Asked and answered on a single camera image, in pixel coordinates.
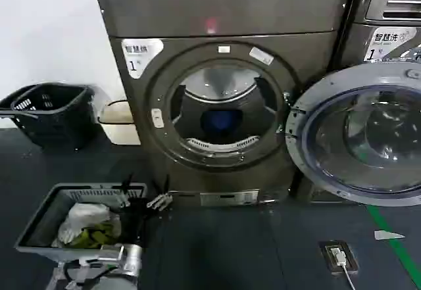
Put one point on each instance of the grey dryer with open drum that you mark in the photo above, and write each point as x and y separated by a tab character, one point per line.
230	14

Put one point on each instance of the grey dryer with number sticker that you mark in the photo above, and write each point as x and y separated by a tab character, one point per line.
361	43

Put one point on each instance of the grey plastic laundry basket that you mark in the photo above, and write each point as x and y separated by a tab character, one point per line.
46	217

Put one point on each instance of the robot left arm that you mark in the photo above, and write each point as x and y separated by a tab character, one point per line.
131	260

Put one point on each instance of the white paper scrap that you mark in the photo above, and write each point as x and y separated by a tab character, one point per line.
386	234

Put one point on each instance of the floor power socket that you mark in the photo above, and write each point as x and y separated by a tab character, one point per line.
329	265

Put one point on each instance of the green floor tape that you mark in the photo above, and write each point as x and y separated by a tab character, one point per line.
391	237

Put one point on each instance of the white garment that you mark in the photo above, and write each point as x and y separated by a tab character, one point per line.
84	214

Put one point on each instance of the round glass dryer door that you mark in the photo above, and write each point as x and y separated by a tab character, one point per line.
329	83

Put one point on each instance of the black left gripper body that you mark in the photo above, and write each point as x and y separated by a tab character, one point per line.
135	221

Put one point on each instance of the white plastic bin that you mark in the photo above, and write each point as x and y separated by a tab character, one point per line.
121	132

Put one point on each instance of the blue garment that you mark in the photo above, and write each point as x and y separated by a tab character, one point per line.
218	122

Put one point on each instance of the yellow-green garment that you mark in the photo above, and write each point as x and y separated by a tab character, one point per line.
95	235

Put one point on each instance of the black plastic laundry basket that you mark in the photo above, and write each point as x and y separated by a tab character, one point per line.
62	122

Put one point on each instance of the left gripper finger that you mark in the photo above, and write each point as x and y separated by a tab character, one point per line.
126	184
159	201

